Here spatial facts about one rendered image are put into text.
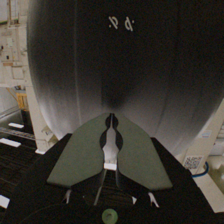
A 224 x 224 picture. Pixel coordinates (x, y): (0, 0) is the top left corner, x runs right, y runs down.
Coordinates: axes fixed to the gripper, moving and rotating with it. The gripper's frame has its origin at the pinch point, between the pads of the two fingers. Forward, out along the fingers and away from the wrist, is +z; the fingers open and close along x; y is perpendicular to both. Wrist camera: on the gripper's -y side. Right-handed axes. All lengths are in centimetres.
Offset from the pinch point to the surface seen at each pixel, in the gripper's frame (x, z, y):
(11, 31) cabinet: -312, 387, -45
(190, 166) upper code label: 31.4, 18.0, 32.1
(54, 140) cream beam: -33, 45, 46
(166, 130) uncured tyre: 7.4, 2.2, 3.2
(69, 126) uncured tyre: -5.3, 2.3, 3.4
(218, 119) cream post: 34.9, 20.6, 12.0
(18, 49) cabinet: -292, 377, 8
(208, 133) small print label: 33.1, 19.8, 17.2
